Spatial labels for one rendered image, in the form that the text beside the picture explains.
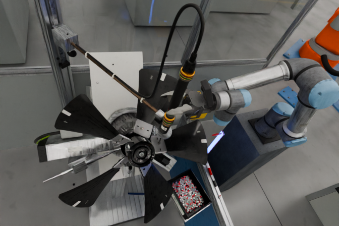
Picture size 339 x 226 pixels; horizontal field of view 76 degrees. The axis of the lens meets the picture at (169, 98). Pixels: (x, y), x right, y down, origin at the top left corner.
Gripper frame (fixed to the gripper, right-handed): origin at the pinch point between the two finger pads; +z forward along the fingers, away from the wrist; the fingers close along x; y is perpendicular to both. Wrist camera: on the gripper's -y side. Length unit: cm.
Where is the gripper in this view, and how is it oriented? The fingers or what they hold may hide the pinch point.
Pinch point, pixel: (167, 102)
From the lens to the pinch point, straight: 74.9
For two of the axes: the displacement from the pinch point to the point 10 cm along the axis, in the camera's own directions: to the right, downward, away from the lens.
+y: -2.3, 6.1, 7.6
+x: -2.8, -7.8, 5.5
